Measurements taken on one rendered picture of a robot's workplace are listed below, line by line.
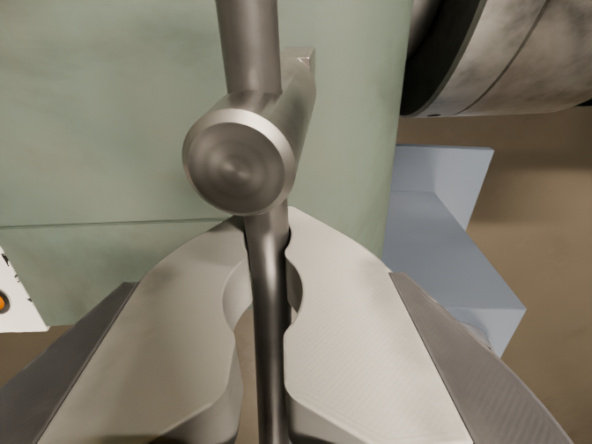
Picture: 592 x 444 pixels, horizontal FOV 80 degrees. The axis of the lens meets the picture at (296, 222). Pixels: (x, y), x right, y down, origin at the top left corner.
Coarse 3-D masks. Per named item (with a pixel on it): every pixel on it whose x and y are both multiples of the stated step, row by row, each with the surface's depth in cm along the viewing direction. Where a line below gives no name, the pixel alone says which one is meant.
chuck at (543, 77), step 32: (576, 0) 19; (544, 32) 20; (576, 32) 20; (512, 64) 22; (544, 64) 22; (576, 64) 22; (480, 96) 26; (512, 96) 26; (544, 96) 26; (576, 96) 26
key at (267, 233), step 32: (224, 0) 6; (256, 0) 6; (224, 32) 7; (256, 32) 7; (224, 64) 7; (256, 64) 7; (256, 224) 9; (288, 224) 10; (256, 256) 10; (256, 288) 10; (256, 320) 11; (288, 320) 11; (256, 352) 11; (256, 384) 12
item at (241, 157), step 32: (288, 64) 10; (224, 96) 8; (256, 96) 7; (288, 96) 8; (192, 128) 6; (224, 128) 6; (256, 128) 6; (288, 128) 7; (192, 160) 7; (224, 160) 7; (256, 160) 6; (288, 160) 6; (224, 192) 7; (256, 192) 7; (288, 192) 7
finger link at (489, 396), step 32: (416, 288) 8; (416, 320) 7; (448, 320) 7; (448, 352) 6; (480, 352) 6; (448, 384) 6; (480, 384) 6; (512, 384) 6; (480, 416) 5; (512, 416) 5; (544, 416) 5
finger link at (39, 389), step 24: (120, 288) 8; (96, 312) 7; (120, 312) 7; (72, 336) 7; (96, 336) 7; (48, 360) 6; (72, 360) 6; (24, 384) 6; (48, 384) 6; (72, 384) 6; (0, 408) 6; (24, 408) 6; (48, 408) 6; (0, 432) 5; (24, 432) 5
